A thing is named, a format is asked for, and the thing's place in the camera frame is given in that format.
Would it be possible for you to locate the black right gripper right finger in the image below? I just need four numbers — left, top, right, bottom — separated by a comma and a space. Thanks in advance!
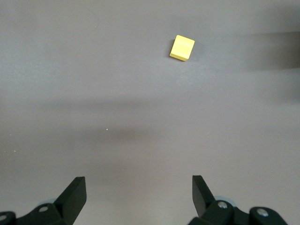
187, 175, 288, 225

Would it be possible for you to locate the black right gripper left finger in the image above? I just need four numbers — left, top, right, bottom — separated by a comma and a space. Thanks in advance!
0, 176, 87, 225

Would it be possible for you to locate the yellow wooden block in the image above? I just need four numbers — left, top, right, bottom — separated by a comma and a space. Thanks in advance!
169, 35, 195, 62

